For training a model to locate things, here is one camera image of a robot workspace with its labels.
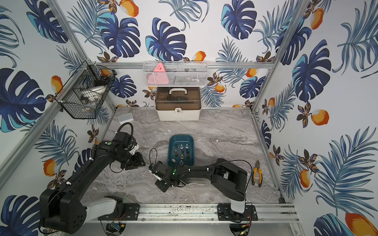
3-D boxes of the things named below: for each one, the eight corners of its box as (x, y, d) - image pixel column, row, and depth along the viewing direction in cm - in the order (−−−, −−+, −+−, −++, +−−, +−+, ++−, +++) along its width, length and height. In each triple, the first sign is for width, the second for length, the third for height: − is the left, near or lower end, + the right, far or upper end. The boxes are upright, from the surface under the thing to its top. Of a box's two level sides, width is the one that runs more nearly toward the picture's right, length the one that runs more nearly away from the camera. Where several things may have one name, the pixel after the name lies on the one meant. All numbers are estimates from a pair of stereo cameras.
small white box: (120, 124, 114) (119, 122, 112) (118, 117, 118) (117, 116, 116) (133, 120, 117) (132, 118, 115) (132, 114, 121) (131, 112, 119)
